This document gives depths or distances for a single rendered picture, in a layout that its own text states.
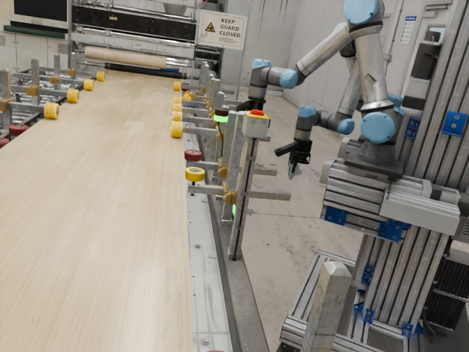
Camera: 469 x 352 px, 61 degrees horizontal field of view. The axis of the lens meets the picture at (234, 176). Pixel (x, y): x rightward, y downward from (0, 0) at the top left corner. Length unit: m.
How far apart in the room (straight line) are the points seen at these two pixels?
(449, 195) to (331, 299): 1.17
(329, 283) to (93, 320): 0.46
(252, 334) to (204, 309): 0.24
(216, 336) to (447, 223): 0.91
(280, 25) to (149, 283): 10.16
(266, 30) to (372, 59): 9.30
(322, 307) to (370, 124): 0.98
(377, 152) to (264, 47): 9.25
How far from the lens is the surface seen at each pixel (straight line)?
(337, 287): 0.64
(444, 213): 1.65
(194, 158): 1.84
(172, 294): 0.92
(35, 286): 0.96
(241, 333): 1.16
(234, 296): 1.28
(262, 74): 1.70
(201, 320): 1.30
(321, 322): 0.67
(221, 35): 4.28
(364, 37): 1.56
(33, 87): 2.71
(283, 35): 10.89
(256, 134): 1.26
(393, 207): 1.62
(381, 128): 1.53
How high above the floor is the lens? 1.46
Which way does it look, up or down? 20 degrees down
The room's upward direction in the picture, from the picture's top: 9 degrees clockwise
